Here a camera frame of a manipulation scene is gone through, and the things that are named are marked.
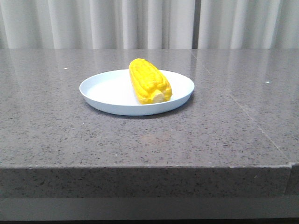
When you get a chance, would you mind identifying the yellow corn cob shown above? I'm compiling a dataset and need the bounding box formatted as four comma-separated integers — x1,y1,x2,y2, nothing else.
129,58,172,105

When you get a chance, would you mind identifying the light blue round plate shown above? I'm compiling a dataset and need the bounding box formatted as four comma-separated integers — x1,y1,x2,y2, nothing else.
79,69,194,116

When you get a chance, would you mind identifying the white pleated curtain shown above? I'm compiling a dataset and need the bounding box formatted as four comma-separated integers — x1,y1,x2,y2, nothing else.
0,0,299,49

